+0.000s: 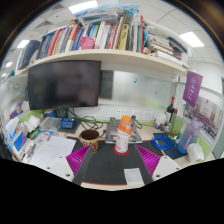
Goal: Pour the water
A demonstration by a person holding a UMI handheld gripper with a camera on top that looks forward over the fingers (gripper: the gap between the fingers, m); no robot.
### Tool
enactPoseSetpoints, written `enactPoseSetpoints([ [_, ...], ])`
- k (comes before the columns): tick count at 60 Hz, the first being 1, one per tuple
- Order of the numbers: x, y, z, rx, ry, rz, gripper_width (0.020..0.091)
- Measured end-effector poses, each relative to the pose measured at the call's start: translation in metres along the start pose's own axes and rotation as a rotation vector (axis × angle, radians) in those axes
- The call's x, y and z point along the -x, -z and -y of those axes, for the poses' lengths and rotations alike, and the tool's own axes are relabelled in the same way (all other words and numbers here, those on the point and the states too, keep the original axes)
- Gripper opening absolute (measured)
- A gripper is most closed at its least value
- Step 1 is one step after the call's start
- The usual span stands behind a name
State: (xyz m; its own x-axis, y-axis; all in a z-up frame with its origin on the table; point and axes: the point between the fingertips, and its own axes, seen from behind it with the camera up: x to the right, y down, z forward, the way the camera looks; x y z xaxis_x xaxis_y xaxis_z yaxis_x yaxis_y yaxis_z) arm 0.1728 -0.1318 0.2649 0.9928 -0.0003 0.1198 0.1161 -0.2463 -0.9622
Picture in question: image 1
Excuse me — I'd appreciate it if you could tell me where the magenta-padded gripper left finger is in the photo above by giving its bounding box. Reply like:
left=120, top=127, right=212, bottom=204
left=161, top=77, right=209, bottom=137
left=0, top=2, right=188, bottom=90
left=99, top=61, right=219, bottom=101
left=43, top=144, right=93, bottom=186

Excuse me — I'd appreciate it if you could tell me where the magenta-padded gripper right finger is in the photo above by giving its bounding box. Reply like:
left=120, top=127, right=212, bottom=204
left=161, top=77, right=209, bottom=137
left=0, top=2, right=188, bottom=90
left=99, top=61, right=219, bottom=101
left=134, top=144, right=184, bottom=184

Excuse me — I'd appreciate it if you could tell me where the orange-capped drink bottle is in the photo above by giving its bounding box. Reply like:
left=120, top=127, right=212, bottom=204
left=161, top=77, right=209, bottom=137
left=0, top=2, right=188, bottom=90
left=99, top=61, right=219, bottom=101
left=114, top=115, right=133, bottom=154

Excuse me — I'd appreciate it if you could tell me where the translucent purple water bottle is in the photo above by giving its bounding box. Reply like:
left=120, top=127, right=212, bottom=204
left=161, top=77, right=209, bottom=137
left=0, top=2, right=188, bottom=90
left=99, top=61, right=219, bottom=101
left=177, top=119, right=204, bottom=155

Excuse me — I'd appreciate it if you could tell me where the dark blue mat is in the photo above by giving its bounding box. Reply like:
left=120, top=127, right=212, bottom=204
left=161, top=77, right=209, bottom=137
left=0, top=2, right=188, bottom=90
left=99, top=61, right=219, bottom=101
left=153, top=132, right=188, bottom=160

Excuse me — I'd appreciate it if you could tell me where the white paper sheet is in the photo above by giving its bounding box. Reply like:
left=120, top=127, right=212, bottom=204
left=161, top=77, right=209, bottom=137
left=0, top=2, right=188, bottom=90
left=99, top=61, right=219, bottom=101
left=29, top=134, right=78, bottom=169

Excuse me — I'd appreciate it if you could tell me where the white crumpled bag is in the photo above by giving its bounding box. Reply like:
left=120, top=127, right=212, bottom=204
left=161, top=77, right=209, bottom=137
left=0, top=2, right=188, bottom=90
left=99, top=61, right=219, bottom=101
left=185, top=142, right=205, bottom=164

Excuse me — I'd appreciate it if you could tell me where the floral patterned mug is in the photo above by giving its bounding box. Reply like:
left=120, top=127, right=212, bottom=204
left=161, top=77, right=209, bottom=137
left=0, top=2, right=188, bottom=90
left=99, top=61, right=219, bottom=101
left=78, top=129, right=101, bottom=154

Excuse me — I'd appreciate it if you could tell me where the clear plastic box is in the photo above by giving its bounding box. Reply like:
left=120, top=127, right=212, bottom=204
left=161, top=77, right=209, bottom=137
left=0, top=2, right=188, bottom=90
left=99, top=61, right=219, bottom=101
left=41, top=116, right=63, bottom=133

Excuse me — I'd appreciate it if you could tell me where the blue circuit board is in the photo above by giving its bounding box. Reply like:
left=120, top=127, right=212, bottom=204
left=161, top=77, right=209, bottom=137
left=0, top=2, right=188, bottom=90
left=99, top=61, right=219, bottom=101
left=59, top=117, right=76, bottom=130

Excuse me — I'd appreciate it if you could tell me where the white jar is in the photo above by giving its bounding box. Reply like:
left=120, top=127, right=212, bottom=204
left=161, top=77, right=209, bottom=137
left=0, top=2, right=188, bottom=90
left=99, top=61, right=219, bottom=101
left=154, top=112, right=168, bottom=128

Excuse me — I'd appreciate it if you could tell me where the black desk mat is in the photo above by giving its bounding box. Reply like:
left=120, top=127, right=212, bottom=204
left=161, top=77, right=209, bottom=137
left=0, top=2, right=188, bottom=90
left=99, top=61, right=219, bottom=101
left=66, top=135, right=166, bottom=186

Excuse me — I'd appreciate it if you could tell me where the blue carton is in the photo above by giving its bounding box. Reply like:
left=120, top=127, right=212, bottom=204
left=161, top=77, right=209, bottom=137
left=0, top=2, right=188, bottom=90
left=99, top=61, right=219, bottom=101
left=6, top=128, right=27, bottom=152

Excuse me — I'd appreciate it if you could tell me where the white tissue pack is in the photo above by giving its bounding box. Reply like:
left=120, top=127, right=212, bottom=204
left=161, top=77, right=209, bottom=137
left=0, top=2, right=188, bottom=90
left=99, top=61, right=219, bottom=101
left=18, top=114, right=42, bottom=136

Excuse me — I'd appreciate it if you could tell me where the flat round red coaster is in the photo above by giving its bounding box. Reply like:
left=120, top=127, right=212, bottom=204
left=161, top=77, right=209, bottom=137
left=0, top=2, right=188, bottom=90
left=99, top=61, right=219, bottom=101
left=112, top=144, right=130, bottom=157

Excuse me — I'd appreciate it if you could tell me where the dark wine bottle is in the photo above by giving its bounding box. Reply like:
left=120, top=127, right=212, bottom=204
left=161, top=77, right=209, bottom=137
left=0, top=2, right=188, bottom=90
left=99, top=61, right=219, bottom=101
left=166, top=96, right=175, bottom=124

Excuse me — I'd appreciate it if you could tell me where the grey metal laptop stand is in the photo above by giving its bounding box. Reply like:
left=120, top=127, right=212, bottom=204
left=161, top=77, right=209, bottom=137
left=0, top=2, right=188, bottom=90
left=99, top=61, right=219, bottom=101
left=104, top=116, right=144, bottom=145

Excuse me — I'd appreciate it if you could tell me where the group photo poster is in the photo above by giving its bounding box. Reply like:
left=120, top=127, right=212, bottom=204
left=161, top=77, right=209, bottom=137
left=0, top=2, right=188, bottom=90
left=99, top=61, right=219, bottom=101
left=186, top=96, right=224, bottom=134

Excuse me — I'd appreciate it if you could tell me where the purple pennant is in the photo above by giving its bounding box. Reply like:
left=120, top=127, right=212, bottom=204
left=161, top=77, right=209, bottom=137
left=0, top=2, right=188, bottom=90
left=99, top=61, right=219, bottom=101
left=182, top=70, right=204, bottom=108

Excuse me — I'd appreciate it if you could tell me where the black computer monitor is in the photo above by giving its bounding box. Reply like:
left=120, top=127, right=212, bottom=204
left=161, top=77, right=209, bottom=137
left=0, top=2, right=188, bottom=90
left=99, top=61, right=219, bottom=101
left=27, top=59, right=102, bottom=118

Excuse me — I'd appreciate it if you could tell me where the white shelf with books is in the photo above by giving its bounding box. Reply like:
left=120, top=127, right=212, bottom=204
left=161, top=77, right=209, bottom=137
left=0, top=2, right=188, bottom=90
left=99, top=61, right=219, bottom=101
left=16, top=3, right=194, bottom=76

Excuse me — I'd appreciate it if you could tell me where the coiled blue cable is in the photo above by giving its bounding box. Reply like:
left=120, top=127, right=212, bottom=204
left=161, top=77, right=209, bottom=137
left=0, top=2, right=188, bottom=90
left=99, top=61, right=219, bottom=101
left=151, top=134, right=173, bottom=151

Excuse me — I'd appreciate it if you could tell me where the white wall socket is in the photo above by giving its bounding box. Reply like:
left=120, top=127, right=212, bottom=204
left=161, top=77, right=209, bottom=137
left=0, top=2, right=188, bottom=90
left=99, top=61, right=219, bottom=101
left=143, top=110, right=154, bottom=121
left=129, top=109, right=142, bottom=120
left=114, top=108, right=128, bottom=118

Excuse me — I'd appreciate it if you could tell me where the black cable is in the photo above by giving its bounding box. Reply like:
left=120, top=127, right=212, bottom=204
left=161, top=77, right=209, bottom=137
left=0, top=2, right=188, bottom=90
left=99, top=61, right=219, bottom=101
left=68, top=107, right=108, bottom=132

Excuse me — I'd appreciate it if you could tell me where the dark wall panel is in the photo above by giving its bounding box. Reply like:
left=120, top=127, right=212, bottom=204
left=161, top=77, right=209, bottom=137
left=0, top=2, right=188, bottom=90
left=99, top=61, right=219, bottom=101
left=99, top=69, right=114, bottom=100

